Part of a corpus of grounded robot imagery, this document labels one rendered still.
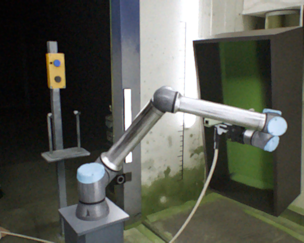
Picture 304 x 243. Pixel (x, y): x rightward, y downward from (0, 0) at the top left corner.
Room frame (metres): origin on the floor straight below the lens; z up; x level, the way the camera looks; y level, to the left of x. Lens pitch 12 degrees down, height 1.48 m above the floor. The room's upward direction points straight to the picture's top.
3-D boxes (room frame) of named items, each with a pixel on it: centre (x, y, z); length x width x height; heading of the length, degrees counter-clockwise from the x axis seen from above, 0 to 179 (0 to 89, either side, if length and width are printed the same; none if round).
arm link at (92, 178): (1.57, 0.33, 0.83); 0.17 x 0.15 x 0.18; 169
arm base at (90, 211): (1.56, 0.34, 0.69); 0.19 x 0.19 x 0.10
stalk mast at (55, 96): (2.35, 0.76, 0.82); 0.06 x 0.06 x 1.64; 35
